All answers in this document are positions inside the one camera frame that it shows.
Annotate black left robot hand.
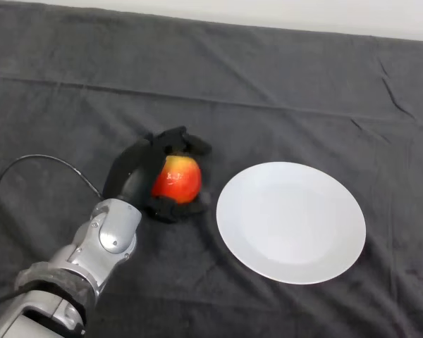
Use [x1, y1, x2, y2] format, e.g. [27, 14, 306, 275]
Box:
[102, 125, 213, 224]

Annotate red yellow apple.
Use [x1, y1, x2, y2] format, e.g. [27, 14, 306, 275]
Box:
[150, 155, 202, 205]

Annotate round white plate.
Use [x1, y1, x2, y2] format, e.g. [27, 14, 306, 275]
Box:
[216, 161, 367, 285]

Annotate black table cloth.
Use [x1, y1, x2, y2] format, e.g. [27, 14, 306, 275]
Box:
[0, 0, 423, 338]

